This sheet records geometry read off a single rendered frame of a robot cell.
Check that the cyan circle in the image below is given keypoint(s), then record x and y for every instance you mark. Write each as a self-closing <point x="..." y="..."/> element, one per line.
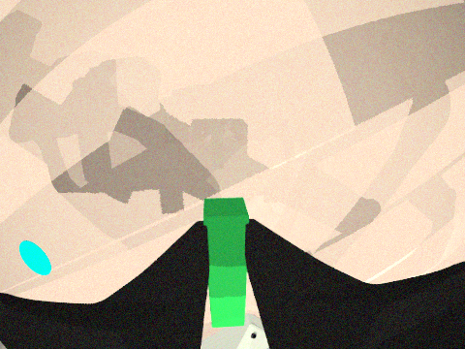
<point x="34" y="257"/>

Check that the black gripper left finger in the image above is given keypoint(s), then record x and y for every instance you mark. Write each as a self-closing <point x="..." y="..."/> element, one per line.
<point x="162" y="308"/>

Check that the green rectangular post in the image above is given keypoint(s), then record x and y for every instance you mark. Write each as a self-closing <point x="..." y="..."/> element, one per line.
<point x="226" y="219"/>

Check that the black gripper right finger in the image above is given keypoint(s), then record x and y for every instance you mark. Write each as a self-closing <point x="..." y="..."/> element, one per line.
<point x="306" y="304"/>

